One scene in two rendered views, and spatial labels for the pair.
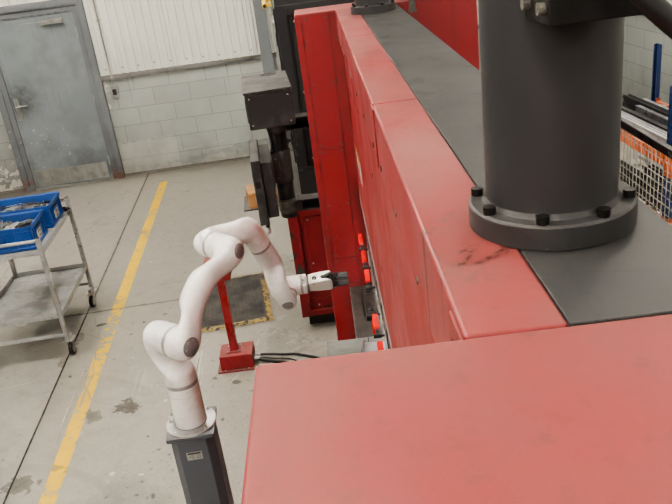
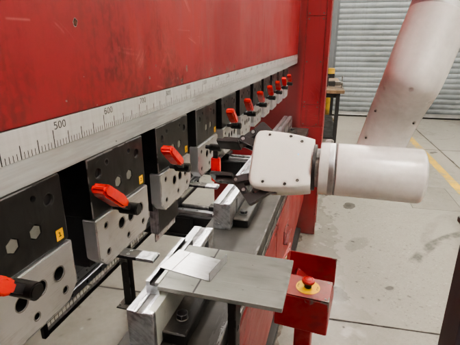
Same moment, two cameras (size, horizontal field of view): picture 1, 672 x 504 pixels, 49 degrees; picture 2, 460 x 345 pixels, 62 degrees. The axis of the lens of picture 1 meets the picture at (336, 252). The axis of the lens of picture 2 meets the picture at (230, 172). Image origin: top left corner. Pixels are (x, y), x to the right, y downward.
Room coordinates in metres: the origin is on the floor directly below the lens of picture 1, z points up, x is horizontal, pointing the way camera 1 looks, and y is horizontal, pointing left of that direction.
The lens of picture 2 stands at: (3.44, 0.15, 1.48)
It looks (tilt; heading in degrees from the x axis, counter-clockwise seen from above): 19 degrees down; 195
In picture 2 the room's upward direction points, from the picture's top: straight up
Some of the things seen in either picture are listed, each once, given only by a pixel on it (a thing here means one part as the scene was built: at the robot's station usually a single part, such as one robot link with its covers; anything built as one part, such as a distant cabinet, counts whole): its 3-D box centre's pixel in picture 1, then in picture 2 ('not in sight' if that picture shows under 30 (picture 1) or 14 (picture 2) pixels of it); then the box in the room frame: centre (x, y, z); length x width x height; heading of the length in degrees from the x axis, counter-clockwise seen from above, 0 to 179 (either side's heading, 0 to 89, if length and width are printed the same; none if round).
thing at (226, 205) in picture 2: not in sight; (267, 151); (1.47, -0.17, 0.92); 1.67 x 0.06 x 0.10; 179
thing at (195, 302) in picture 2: not in sight; (198, 296); (2.70, -0.13, 0.89); 0.30 x 0.05 x 0.03; 179
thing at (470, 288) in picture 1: (375, 87); not in sight; (2.09, -0.17, 2.23); 3.00 x 0.10 x 0.14; 179
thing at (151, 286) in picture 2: not in sight; (172, 263); (2.72, -0.19, 0.98); 0.20 x 0.03 x 0.03; 179
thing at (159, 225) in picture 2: not in sight; (164, 212); (2.74, -0.19, 1.13); 0.10 x 0.02 x 0.10; 179
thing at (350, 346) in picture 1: (357, 350); (228, 274); (2.74, -0.04, 1.00); 0.26 x 0.18 x 0.01; 89
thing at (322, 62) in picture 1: (402, 224); not in sight; (3.71, -0.37, 1.15); 0.85 x 0.25 x 2.30; 89
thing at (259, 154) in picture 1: (264, 180); not in sight; (3.94, 0.34, 1.42); 0.45 x 0.12 x 0.36; 4
